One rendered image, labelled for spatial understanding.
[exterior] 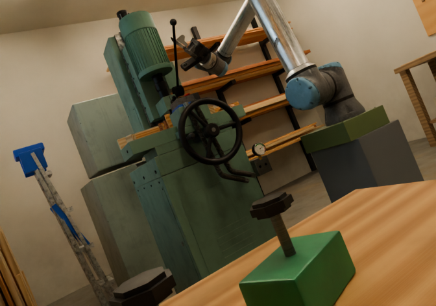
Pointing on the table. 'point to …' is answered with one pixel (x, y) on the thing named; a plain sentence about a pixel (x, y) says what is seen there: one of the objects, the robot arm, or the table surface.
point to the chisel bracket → (163, 106)
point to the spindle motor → (144, 45)
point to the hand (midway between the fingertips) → (176, 43)
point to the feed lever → (176, 64)
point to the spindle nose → (160, 85)
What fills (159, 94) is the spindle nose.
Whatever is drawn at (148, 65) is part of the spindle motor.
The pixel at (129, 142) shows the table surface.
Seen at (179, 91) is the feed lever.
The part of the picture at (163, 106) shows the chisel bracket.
